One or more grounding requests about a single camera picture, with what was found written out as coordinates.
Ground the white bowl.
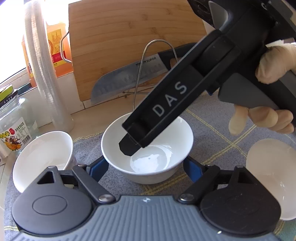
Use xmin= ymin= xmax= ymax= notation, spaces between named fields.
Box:
xmin=12 ymin=131 xmax=77 ymax=193
xmin=101 ymin=113 xmax=194 ymax=184
xmin=246 ymin=138 xmax=295 ymax=221

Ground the right gloved hand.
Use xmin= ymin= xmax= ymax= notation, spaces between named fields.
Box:
xmin=228 ymin=44 xmax=295 ymax=136

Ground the blue grey checked cloth mat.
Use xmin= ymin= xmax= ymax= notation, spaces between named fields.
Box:
xmin=0 ymin=91 xmax=296 ymax=241

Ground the glass jar with yellow lid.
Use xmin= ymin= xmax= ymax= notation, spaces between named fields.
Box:
xmin=1 ymin=85 xmax=39 ymax=156

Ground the bamboo cutting board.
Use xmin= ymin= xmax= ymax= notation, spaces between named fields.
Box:
xmin=69 ymin=1 xmax=206 ymax=101

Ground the clear plastic wrap roll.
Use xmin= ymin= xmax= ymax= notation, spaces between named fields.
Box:
xmin=23 ymin=1 xmax=74 ymax=133

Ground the orange juice bottle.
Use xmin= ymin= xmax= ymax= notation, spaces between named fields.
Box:
xmin=22 ymin=23 xmax=73 ymax=87

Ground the metal wire board stand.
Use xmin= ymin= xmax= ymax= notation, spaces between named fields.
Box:
xmin=132 ymin=39 xmax=184 ymax=110

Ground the black handled santoku knife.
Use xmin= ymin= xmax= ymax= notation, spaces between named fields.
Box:
xmin=90 ymin=43 xmax=195 ymax=105

